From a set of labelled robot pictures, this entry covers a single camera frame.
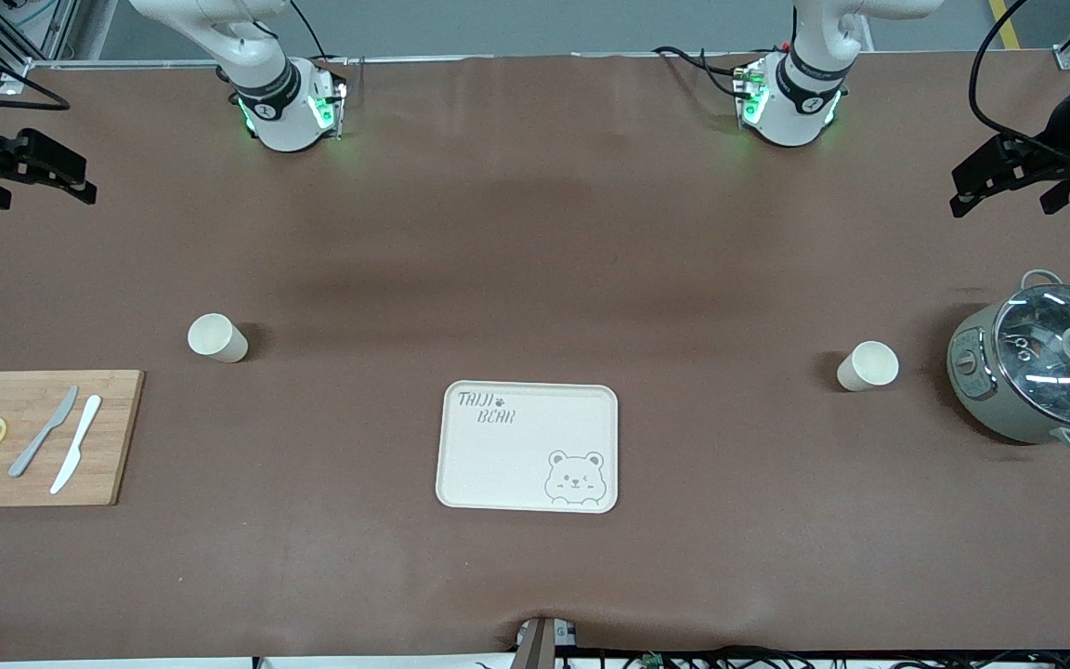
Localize white IKEA cup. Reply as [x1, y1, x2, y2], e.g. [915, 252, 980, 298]
[187, 313, 249, 364]
[836, 341, 900, 393]

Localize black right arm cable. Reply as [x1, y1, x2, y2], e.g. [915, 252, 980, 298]
[0, 33, 72, 112]

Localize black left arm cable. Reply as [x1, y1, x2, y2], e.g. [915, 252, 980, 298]
[966, 0, 1056, 142]

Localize wooden cutting board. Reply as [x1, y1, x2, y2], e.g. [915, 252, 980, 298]
[0, 370, 146, 508]

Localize black base cables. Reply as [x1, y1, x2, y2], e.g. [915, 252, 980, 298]
[654, 45, 751, 99]

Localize white plastic knife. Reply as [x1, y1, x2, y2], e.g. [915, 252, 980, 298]
[49, 395, 103, 495]

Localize grey plastic knife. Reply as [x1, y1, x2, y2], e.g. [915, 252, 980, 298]
[7, 386, 80, 479]

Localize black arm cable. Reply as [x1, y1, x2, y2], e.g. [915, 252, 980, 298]
[0, 33, 72, 112]
[966, 0, 1056, 142]

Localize metal table edge bracket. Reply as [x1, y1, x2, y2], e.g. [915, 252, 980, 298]
[515, 617, 579, 669]

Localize black base cable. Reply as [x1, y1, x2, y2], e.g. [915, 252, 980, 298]
[289, 0, 328, 62]

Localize glass pot lid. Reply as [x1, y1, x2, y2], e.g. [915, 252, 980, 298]
[995, 283, 1070, 430]

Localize grey-green electric pot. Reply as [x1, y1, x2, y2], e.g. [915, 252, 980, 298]
[946, 269, 1070, 454]

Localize brown table mat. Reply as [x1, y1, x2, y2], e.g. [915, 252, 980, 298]
[0, 51, 1070, 664]

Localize beige bear print tray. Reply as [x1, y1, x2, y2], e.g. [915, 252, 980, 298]
[436, 380, 620, 514]

